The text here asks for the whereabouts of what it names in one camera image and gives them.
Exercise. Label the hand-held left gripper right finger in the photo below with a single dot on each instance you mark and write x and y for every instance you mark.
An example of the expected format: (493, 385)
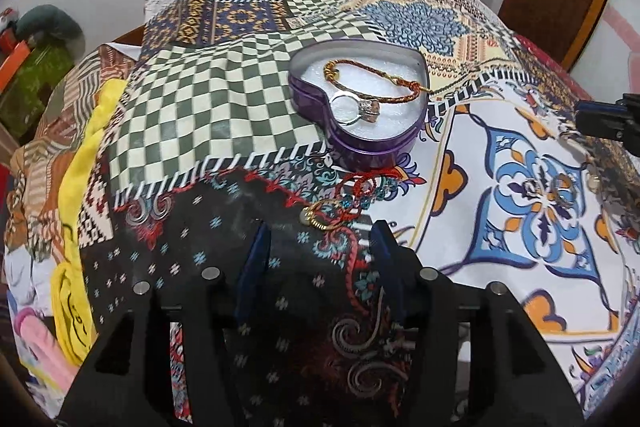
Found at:
(384, 257)

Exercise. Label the brown striped cloth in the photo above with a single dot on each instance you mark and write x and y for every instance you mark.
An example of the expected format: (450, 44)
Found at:
(55, 142)

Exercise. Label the purple heart-shaped tin box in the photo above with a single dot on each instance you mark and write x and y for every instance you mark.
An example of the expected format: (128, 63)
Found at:
(370, 147)

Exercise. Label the yellow cloth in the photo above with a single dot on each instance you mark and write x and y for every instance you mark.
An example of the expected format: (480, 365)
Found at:
(75, 187)

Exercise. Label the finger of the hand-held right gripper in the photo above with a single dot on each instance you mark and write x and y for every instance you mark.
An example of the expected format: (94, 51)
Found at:
(607, 119)

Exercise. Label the patchwork patterned blanket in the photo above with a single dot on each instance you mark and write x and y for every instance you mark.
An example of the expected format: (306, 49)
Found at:
(200, 107)

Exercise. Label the orange box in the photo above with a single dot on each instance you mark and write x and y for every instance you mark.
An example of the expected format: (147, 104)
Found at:
(11, 59)

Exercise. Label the dark green plush cushion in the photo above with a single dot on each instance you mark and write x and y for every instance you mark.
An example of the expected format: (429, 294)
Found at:
(50, 23)

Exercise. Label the pink cloth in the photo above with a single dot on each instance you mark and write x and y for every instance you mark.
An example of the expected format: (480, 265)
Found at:
(47, 349)

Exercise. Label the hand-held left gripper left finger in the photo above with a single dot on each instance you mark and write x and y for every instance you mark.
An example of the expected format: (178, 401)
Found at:
(256, 257)

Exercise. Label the green bag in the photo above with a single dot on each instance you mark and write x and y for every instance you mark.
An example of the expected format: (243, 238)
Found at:
(35, 82)

